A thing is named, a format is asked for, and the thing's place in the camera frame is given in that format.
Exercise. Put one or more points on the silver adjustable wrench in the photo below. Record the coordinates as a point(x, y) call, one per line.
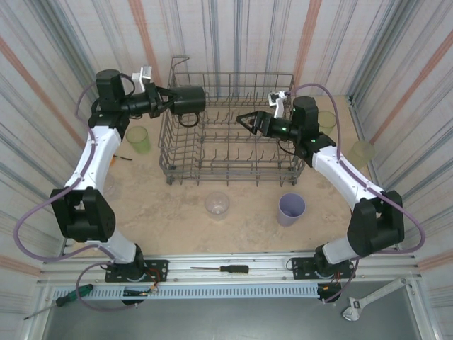
point(375, 295)

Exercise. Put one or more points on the aluminium mounting rail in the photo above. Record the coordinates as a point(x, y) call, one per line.
point(247, 260)

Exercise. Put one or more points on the black ceramic mug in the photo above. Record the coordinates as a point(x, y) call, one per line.
point(187, 99)

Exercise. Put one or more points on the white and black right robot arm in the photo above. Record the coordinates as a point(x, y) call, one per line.
point(339, 170)

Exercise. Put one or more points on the pale yellow-green translucent cup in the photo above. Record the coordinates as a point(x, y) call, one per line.
point(361, 153)

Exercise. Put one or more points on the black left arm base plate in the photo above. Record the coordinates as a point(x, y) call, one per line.
point(159, 265)

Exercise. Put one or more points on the purple plastic cup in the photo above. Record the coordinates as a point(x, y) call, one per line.
point(291, 210)

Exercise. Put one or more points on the green translucent cup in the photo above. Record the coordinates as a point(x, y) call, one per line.
point(328, 122)
point(138, 141)

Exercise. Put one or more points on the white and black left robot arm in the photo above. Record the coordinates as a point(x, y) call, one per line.
point(95, 156)

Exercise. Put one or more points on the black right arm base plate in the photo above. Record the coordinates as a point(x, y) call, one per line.
point(301, 267)

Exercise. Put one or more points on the clear faceted plastic cup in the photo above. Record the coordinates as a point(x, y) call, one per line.
point(217, 205)

